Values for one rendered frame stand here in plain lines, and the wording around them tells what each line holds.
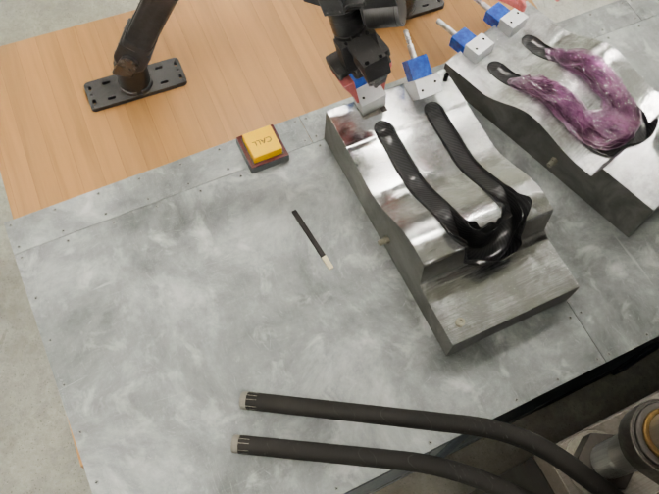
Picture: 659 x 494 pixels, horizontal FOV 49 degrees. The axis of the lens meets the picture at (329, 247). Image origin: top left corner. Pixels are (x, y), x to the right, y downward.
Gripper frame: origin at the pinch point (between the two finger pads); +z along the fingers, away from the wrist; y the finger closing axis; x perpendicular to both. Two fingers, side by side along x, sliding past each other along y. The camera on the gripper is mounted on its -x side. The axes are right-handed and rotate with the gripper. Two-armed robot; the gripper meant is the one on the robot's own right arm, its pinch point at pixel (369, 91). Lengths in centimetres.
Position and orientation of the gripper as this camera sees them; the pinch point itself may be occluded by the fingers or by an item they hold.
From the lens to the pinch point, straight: 137.9
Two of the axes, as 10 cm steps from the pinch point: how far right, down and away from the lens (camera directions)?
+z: 2.7, 5.8, 7.7
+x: -3.8, -6.7, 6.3
